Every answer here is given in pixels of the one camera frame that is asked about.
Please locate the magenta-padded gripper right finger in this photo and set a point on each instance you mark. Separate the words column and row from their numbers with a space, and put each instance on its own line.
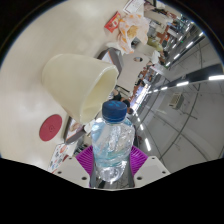
column 150, row 170

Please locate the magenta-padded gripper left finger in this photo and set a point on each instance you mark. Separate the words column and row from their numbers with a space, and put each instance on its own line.
column 71, row 170

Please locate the clear blue-capped water bottle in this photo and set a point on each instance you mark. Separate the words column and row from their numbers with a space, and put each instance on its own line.
column 111, row 146

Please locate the round red coaster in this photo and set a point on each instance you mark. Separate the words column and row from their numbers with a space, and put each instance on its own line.
column 50, row 127

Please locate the ceiling air conditioner unit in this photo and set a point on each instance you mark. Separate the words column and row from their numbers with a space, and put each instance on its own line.
column 175, row 101

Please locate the cream plastic cup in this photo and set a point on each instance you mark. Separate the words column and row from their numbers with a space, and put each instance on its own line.
column 73, row 81

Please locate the beige chair with hole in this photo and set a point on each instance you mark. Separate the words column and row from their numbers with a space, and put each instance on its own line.
column 133, row 73

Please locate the ceiling lights group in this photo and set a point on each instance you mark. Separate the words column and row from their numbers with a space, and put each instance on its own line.
column 216, row 77

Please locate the small red sauce packet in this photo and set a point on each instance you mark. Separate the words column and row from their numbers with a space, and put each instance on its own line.
column 112, row 21

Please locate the white table card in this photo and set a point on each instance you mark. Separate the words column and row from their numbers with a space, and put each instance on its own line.
column 134, row 6

